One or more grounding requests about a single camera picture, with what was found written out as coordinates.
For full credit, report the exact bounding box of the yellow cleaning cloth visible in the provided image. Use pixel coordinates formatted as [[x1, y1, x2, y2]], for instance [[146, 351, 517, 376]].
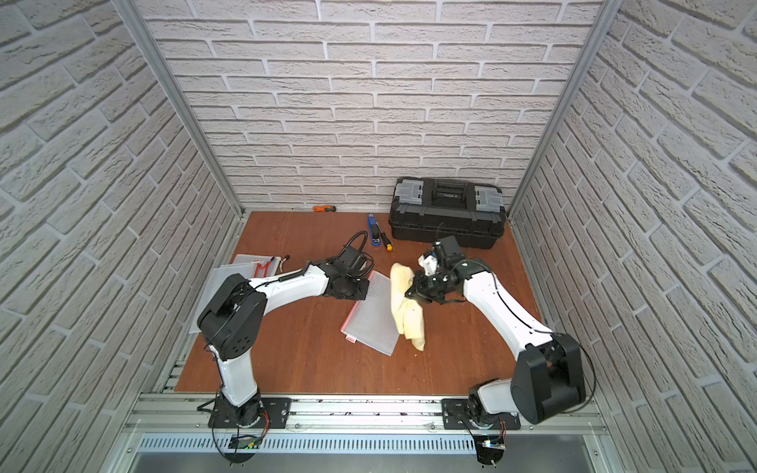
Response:
[[390, 263, 426, 352]]

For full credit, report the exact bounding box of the red zipper mesh document bag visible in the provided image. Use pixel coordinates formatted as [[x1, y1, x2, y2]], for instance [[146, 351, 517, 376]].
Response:
[[188, 261, 279, 336]]

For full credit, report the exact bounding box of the white mesh document bag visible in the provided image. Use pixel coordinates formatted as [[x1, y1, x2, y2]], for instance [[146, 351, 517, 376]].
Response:
[[341, 271, 399, 357], [232, 254, 281, 279]]

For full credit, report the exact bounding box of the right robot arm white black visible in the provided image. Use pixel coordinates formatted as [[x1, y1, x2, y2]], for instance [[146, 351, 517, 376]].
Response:
[[406, 256, 589, 424]]

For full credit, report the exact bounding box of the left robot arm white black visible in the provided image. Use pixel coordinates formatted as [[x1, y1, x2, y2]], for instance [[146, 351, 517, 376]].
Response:
[[197, 260, 373, 429]]

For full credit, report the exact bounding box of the black yellow screwdriver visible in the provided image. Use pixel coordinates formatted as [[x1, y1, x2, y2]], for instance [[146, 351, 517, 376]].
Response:
[[380, 232, 393, 251]]

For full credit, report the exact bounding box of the blue tool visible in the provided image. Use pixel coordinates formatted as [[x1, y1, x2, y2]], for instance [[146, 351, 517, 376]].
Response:
[[367, 214, 382, 246]]

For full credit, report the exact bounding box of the orange black utility knife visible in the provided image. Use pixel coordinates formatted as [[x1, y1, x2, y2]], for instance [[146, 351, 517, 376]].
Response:
[[313, 205, 337, 213]]

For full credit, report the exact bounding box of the black plastic toolbox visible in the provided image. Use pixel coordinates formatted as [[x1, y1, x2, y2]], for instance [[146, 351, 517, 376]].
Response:
[[388, 177, 507, 250]]

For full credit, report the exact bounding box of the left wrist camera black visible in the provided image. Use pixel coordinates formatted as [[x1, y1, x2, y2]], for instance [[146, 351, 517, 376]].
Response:
[[333, 246, 375, 279]]

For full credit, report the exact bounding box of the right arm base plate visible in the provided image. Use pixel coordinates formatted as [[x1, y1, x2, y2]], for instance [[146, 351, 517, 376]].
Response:
[[441, 398, 522, 432]]

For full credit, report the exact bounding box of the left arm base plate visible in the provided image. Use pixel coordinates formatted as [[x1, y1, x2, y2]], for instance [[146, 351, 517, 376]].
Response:
[[208, 394, 292, 429]]

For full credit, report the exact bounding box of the aluminium front rail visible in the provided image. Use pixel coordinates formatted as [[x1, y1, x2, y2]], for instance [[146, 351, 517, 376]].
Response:
[[124, 393, 609, 437]]

